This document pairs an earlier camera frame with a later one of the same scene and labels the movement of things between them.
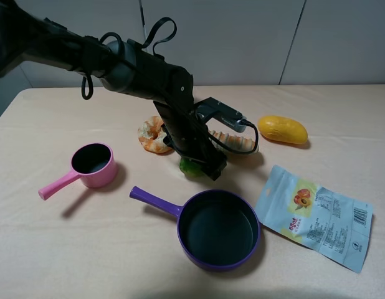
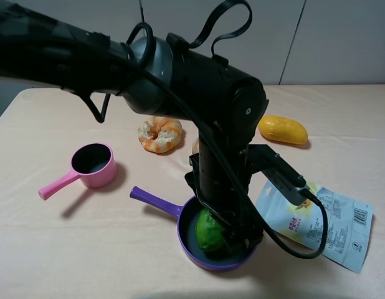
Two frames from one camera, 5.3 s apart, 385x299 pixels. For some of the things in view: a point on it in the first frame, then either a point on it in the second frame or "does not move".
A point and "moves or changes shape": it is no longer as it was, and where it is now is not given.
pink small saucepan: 95,163 does not move
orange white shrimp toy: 151,135 does not move
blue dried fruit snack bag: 331,223 does not move
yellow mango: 283,129 does not move
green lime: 191,169 moves or changes shape
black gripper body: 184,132 to 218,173
